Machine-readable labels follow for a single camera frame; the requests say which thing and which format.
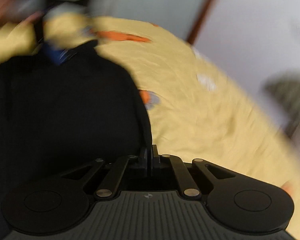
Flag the black pants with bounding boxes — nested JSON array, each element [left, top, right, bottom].
[[0, 40, 152, 239]]

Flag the yellow floral bedsheet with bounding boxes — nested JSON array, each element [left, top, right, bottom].
[[0, 13, 300, 239]]

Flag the green scalloped headboard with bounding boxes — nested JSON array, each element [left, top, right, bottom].
[[263, 71, 300, 138]]

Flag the brown wooden door frame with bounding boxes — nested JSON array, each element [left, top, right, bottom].
[[186, 0, 216, 45]]

